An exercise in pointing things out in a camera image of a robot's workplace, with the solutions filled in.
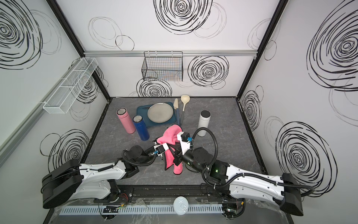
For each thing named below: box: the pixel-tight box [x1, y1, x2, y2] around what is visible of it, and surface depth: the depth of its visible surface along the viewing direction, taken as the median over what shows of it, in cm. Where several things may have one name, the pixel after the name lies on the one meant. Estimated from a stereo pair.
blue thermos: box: [132, 114, 150, 142], surface depth 84 cm
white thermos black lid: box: [197, 109, 212, 137], surface depth 84 cm
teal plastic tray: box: [136, 101, 177, 127], surface depth 111 cm
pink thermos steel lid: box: [116, 107, 136, 134], surface depth 86 cm
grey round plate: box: [147, 102, 174, 124], surface depth 111 cm
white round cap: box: [172, 196, 189, 216], surface depth 67 cm
